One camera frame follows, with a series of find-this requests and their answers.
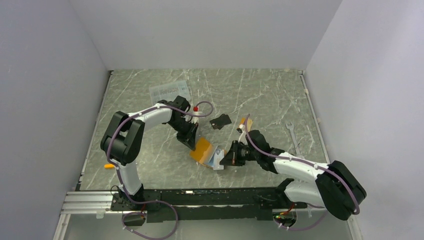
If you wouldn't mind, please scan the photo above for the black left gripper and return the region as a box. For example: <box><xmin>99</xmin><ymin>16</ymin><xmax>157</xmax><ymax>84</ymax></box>
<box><xmin>168</xmin><ymin>117</ymin><xmax>199</xmax><ymax>151</ymax></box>

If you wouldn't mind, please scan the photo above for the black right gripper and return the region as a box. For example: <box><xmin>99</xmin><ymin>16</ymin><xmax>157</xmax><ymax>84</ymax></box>
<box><xmin>219</xmin><ymin>140</ymin><xmax>260</xmax><ymax>166</ymax></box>

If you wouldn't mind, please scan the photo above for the orange leather card holder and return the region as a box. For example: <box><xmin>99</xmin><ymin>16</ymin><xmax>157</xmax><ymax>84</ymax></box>
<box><xmin>189</xmin><ymin>137</ymin><xmax>227</xmax><ymax>171</ymax></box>

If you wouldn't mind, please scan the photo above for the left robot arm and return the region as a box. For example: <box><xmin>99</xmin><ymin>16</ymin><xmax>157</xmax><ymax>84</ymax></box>
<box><xmin>100</xmin><ymin>95</ymin><xmax>198</xmax><ymax>210</ymax></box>

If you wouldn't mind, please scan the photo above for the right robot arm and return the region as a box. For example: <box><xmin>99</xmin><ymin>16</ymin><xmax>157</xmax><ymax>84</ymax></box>
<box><xmin>219</xmin><ymin>130</ymin><xmax>367</xmax><ymax>221</ymax></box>

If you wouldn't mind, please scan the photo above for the small orange card sleeve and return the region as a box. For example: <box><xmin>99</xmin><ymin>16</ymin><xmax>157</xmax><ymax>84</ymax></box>
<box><xmin>239</xmin><ymin>117</ymin><xmax>253</xmax><ymax>132</ymax></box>

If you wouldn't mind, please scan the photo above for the clear plastic organizer box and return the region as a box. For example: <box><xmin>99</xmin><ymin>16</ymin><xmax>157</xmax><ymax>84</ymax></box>
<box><xmin>149</xmin><ymin>80</ymin><xmax>191</xmax><ymax>105</ymax></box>

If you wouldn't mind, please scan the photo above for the silver open-end wrench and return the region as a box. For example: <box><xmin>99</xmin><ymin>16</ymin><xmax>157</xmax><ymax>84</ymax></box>
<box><xmin>285</xmin><ymin>122</ymin><xmax>303</xmax><ymax>157</ymax></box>

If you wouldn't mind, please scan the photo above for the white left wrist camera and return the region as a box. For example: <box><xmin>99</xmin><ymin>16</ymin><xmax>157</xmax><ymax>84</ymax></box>
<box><xmin>190</xmin><ymin>106</ymin><xmax>202</xmax><ymax>124</ymax></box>

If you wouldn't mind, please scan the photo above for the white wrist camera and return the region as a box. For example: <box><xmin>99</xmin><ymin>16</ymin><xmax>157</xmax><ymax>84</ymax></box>
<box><xmin>237</xmin><ymin>123</ymin><xmax>247</xmax><ymax>134</ymax></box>
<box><xmin>190</xmin><ymin>106</ymin><xmax>202</xmax><ymax>124</ymax></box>

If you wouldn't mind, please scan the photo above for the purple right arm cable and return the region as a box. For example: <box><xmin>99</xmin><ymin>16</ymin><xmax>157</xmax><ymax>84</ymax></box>
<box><xmin>244</xmin><ymin>114</ymin><xmax>361</xmax><ymax>232</ymax></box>

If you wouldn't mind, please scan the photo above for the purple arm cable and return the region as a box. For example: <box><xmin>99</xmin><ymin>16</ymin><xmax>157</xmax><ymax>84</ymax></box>
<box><xmin>244</xmin><ymin>114</ymin><xmax>361</xmax><ymax>232</ymax></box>
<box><xmin>105</xmin><ymin>100</ymin><xmax>215</xmax><ymax>240</ymax></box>

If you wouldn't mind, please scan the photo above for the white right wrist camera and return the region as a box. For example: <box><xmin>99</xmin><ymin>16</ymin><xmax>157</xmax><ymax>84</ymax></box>
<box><xmin>237</xmin><ymin>123</ymin><xmax>247</xmax><ymax>134</ymax></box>

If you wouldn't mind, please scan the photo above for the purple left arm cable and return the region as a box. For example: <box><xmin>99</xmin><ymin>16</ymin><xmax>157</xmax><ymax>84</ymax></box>
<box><xmin>105</xmin><ymin>100</ymin><xmax>215</xmax><ymax>240</ymax></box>

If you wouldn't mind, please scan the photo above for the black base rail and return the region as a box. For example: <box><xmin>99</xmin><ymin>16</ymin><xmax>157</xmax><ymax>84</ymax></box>
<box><xmin>110</xmin><ymin>187</ymin><xmax>307</xmax><ymax>223</ymax></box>

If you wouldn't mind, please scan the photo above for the orange-handled screwdriver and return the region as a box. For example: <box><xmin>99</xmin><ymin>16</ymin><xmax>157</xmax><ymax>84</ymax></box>
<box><xmin>104</xmin><ymin>164</ymin><xmax>115</xmax><ymax>169</ymax></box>

